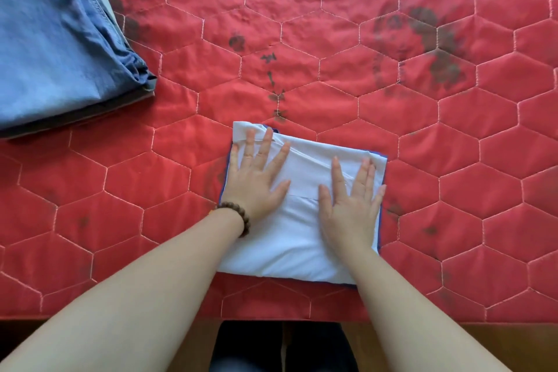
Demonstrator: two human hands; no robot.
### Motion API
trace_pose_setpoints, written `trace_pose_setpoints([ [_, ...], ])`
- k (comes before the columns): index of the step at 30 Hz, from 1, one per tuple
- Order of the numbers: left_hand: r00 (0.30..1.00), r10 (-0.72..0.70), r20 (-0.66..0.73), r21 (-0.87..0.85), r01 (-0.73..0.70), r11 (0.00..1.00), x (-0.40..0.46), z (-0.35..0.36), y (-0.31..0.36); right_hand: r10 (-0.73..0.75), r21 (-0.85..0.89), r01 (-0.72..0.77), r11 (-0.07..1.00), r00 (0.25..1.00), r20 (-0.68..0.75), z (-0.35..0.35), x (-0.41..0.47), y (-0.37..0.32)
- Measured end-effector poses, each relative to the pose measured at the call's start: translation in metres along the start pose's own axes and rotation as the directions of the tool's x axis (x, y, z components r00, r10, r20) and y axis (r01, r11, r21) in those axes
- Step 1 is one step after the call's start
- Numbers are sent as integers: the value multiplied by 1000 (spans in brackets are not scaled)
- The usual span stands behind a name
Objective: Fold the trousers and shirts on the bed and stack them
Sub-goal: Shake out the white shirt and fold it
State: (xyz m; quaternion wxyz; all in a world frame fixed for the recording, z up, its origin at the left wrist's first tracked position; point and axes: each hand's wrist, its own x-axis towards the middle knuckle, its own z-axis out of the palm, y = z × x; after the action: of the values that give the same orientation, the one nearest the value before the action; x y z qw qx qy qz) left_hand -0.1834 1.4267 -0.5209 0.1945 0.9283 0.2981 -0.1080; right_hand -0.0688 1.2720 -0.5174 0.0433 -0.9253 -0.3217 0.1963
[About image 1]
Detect dark blue shirt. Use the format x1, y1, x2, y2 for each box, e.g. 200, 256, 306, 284
217, 125, 389, 288

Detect dark bead bracelet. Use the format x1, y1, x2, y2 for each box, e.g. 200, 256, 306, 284
216, 201, 252, 239

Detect person's right forearm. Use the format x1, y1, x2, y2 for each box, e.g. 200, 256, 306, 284
344, 246, 511, 372

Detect red quilted mattress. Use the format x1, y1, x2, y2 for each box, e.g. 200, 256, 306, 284
0, 0, 558, 324

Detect person's right hand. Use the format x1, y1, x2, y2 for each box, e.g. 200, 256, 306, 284
317, 156, 388, 257

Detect blue denim jeans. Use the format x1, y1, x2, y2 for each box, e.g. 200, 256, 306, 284
0, 0, 158, 132

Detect light blue shirt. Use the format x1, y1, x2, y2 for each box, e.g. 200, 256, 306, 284
216, 121, 389, 285

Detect person's left hand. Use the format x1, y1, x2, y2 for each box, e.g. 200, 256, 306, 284
219, 127, 292, 224

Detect person's left forearm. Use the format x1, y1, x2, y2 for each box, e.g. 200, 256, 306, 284
0, 209, 245, 372

